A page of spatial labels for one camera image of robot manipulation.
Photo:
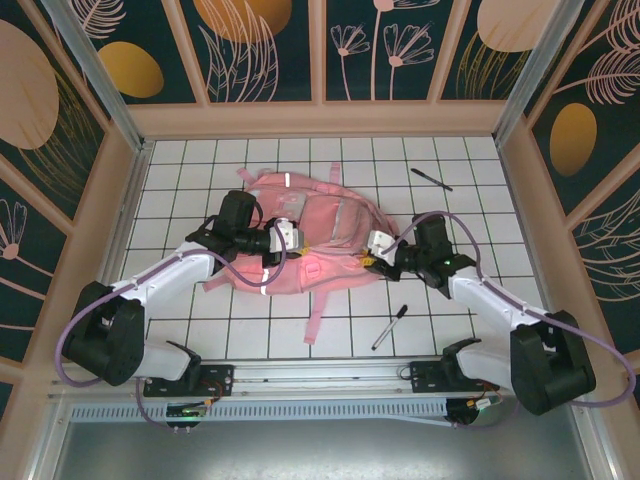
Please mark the pink backpack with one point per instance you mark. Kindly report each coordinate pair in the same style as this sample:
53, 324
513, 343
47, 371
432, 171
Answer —
320, 235

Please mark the white marker with black cap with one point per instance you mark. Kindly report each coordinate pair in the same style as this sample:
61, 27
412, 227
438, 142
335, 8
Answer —
390, 326

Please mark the black pen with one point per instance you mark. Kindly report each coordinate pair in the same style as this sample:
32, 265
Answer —
432, 180

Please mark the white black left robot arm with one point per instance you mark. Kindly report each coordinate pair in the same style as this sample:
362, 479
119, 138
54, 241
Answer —
165, 270

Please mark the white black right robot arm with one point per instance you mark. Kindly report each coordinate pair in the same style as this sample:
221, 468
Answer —
500, 300

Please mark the small electronics board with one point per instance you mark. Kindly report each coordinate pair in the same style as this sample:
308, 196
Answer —
482, 404
187, 411

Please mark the grey metal panel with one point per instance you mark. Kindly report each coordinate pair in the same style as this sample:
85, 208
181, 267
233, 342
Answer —
320, 450

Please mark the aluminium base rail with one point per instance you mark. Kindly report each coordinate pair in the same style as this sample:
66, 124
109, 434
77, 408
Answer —
320, 372

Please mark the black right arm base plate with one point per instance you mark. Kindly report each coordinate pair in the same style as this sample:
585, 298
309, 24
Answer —
425, 375

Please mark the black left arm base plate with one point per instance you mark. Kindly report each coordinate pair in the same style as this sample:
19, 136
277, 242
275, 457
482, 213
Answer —
220, 380

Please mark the aluminium corner post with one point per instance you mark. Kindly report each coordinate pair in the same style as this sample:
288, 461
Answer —
95, 75
539, 75

